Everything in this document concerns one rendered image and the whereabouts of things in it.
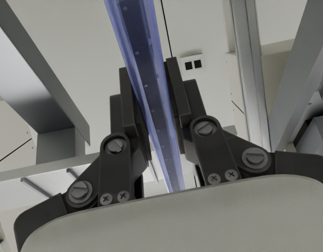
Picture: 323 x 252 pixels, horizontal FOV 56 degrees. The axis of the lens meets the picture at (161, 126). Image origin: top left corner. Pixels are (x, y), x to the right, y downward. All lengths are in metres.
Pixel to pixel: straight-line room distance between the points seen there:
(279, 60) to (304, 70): 0.34
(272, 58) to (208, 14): 1.33
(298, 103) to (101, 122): 1.82
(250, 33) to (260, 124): 0.19
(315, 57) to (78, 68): 1.88
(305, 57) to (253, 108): 0.24
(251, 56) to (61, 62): 1.71
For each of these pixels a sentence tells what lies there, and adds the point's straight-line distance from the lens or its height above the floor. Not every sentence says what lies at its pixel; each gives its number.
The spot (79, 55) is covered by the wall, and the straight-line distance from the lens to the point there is 2.17.
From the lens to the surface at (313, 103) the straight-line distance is 0.55.
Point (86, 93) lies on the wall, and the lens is 2.19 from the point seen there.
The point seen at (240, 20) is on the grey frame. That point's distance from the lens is 0.63.
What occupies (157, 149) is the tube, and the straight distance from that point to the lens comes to 0.17.
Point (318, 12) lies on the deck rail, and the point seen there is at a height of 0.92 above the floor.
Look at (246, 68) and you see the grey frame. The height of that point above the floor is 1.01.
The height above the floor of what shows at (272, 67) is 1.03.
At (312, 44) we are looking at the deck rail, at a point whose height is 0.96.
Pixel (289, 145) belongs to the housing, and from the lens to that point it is 0.68.
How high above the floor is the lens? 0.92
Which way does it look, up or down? 15 degrees up
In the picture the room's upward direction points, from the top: 168 degrees clockwise
